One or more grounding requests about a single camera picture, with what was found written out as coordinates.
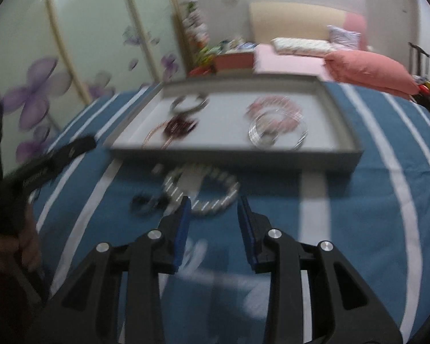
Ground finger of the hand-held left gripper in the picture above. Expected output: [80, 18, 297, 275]
[39, 135, 97, 173]

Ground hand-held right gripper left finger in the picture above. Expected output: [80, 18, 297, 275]
[25, 196, 193, 344]

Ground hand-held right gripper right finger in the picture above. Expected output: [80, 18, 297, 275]
[236, 196, 404, 344]

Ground white pearl bracelet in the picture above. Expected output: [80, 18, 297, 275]
[163, 165, 241, 217]

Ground pink pearl bracelet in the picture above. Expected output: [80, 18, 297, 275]
[142, 121, 176, 150]

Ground silver bangle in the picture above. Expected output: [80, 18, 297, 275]
[248, 113, 309, 150]

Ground dark red bracelet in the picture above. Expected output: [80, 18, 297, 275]
[164, 116, 198, 140]

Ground grey shallow tray box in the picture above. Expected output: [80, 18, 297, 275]
[105, 76, 365, 175]

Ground grey beaded bracelet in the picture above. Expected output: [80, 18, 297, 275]
[170, 93, 209, 112]

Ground large pink bead bracelet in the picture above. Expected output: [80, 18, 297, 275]
[245, 95, 303, 130]

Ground person's left hand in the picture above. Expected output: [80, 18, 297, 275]
[0, 204, 42, 273]

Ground blue white striped tablecloth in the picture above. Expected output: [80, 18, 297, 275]
[32, 82, 430, 344]

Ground sliding wardrobe with purple flowers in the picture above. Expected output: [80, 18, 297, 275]
[0, 0, 194, 165]

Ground pink white nightstand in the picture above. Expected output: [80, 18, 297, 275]
[213, 51, 256, 74]

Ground bed with pink sheet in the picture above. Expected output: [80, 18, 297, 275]
[254, 43, 332, 81]

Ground white patterned pillow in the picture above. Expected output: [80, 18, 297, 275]
[271, 37, 339, 57]

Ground folded salmon quilt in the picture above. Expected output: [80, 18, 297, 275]
[324, 49, 421, 97]

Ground cream pink headboard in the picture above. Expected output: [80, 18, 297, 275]
[249, 2, 367, 49]

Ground purple floral pillow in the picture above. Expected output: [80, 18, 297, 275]
[326, 25, 362, 51]

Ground dark wooden chair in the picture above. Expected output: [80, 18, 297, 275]
[408, 42, 430, 76]

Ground dark bead bracelet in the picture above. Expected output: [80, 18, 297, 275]
[130, 191, 165, 217]

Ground hanging plush toy string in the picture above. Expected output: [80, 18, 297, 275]
[181, 2, 212, 65]

